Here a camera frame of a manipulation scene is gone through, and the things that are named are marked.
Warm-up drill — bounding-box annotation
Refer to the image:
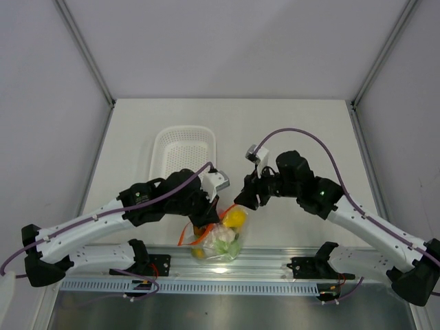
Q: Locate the yellow green mango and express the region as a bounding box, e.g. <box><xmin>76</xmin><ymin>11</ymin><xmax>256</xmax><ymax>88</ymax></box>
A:
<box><xmin>191</xmin><ymin>248</ymin><xmax>206</xmax><ymax>260</ymax></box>

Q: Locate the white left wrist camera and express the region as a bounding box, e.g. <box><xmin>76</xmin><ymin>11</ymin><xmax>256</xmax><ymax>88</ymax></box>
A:
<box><xmin>201</xmin><ymin>170</ymin><xmax>230</xmax><ymax>201</ymax></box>

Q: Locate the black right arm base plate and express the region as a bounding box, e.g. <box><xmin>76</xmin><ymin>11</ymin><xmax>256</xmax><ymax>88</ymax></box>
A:
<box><xmin>287</xmin><ymin>242</ymin><xmax>355</xmax><ymax>280</ymax></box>

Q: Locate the brown kiwi fruit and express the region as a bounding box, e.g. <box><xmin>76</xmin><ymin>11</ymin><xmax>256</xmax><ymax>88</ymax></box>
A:
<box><xmin>192</xmin><ymin>226</ymin><xmax>205</xmax><ymax>237</ymax></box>

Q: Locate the left aluminium frame post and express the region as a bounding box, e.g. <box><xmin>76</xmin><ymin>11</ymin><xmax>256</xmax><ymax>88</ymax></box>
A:
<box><xmin>52</xmin><ymin>0</ymin><xmax>116</xmax><ymax>109</ymax></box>

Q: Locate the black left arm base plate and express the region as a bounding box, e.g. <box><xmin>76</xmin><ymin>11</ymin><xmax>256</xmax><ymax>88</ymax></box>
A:
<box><xmin>109</xmin><ymin>239</ymin><xmax>171</xmax><ymax>277</ymax></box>

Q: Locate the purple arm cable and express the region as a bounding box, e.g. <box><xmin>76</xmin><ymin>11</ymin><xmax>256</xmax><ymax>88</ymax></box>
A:
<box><xmin>0</xmin><ymin>162</ymin><xmax>217</xmax><ymax>303</ymax></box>
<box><xmin>252</xmin><ymin>127</ymin><xmax>440</xmax><ymax>305</ymax></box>

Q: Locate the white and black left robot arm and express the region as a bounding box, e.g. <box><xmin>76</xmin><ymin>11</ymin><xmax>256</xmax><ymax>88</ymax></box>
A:
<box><xmin>21</xmin><ymin>168</ymin><xmax>230</xmax><ymax>287</ymax></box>

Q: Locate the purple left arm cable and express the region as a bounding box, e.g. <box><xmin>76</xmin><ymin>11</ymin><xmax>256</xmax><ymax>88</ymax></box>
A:
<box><xmin>0</xmin><ymin>162</ymin><xmax>217</xmax><ymax>303</ymax></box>

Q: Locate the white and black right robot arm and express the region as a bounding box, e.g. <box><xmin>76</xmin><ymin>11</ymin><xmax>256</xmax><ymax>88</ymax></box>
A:
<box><xmin>234</xmin><ymin>146</ymin><xmax>439</xmax><ymax>307</ymax></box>

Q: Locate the clear zip bag orange zipper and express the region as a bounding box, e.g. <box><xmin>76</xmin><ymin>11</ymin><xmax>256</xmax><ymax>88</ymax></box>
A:
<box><xmin>177</xmin><ymin>204</ymin><xmax>248</xmax><ymax>263</ymax></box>

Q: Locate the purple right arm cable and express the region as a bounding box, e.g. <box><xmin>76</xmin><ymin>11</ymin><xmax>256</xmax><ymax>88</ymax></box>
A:
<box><xmin>252</xmin><ymin>127</ymin><xmax>440</xmax><ymax>305</ymax></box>

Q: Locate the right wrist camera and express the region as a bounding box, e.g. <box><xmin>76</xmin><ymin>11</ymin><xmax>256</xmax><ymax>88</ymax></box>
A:
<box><xmin>245</xmin><ymin>144</ymin><xmax>270</xmax><ymax>177</ymax></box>

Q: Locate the white cauliflower with green leaves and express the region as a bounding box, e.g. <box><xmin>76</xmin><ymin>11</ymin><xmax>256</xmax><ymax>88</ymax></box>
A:
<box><xmin>210</xmin><ymin>225</ymin><xmax>236</xmax><ymax>244</ymax></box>

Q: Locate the yellow pepper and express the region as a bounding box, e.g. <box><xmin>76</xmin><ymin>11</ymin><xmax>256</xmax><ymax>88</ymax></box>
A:
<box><xmin>222</xmin><ymin>209</ymin><xmax>248</xmax><ymax>228</ymax></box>

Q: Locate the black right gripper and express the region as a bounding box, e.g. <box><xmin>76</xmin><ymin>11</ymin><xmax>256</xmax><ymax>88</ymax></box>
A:
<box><xmin>234</xmin><ymin>163</ymin><xmax>300</xmax><ymax>211</ymax></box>

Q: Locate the white slotted cable duct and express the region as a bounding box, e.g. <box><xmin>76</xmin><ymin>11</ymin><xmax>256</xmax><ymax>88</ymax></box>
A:
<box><xmin>60</xmin><ymin>278</ymin><xmax>320</xmax><ymax>296</ymax></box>

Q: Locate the aluminium mounting rail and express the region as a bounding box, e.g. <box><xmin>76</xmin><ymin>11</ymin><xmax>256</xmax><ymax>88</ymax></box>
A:
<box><xmin>45</xmin><ymin>244</ymin><xmax>421</xmax><ymax>283</ymax></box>

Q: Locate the green apple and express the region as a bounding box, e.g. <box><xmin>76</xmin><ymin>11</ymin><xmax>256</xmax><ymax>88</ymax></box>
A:
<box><xmin>214</xmin><ymin>240</ymin><xmax>241</xmax><ymax>259</ymax></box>

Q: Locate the right aluminium frame post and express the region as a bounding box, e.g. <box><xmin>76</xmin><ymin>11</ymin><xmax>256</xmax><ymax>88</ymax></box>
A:
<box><xmin>351</xmin><ymin>0</ymin><xmax>422</xmax><ymax>111</ymax></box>

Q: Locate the aluminium frame post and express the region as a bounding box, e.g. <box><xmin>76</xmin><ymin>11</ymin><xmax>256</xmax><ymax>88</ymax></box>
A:
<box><xmin>52</xmin><ymin>0</ymin><xmax>116</xmax><ymax>109</ymax></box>
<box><xmin>351</xmin><ymin>0</ymin><xmax>422</xmax><ymax>111</ymax></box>

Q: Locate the white perforated plastic basket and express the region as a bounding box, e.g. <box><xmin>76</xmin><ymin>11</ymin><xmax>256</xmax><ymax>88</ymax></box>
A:
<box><xmin>148</xmin><ymin>125</ymin><xmax>217</xmax><ymax>179</ymax></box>

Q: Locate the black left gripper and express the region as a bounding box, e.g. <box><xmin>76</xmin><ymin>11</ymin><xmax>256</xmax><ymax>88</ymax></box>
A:
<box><xmin>166</xmin><ymin>184</ymin><xmax>219</xmax><ymax>230</ymax></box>

